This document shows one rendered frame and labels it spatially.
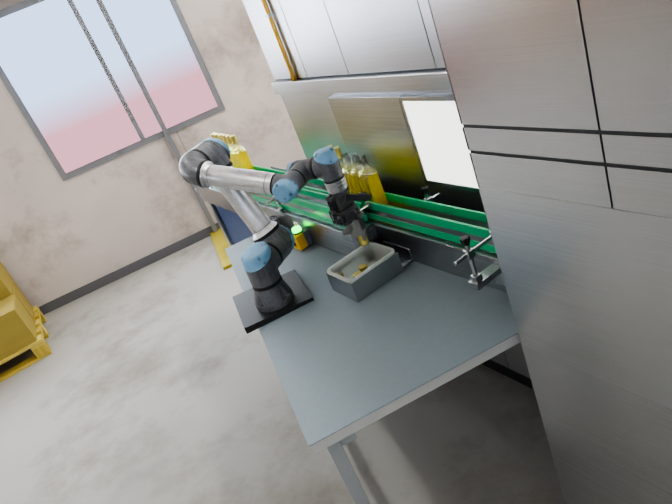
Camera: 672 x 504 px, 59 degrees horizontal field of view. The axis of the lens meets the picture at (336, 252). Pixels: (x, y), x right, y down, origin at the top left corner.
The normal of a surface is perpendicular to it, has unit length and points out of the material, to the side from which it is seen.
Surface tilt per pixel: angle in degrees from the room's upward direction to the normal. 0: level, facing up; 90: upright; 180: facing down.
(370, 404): 0
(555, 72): 90
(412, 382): 0
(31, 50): 90
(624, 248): 90
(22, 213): 90
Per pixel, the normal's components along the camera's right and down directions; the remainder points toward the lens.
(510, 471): -0.34, -0.83
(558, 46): -0.77, 0.51
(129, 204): 0.31, 0.33
